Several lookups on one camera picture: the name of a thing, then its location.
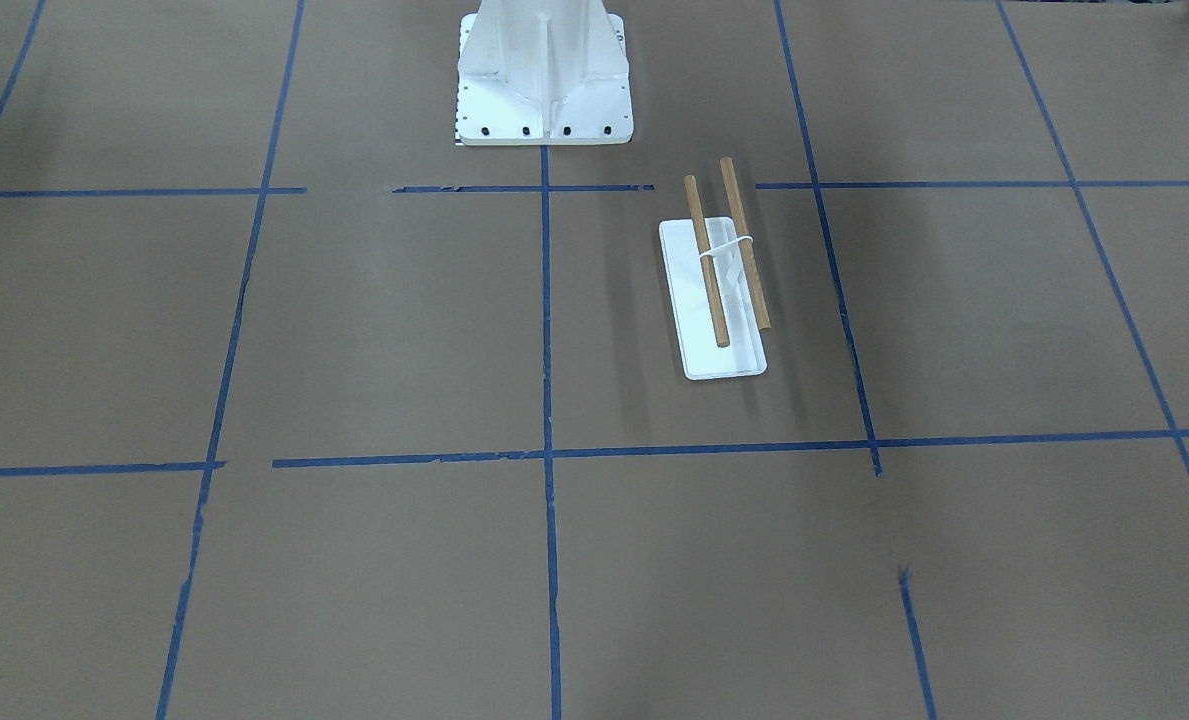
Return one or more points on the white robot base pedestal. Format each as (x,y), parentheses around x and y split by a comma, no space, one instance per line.
(533,73)

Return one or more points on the white towel rack base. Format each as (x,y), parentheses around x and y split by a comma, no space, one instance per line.
(701,358)

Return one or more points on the wooden rack rod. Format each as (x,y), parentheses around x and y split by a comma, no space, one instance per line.
(745,242)
(709,273)

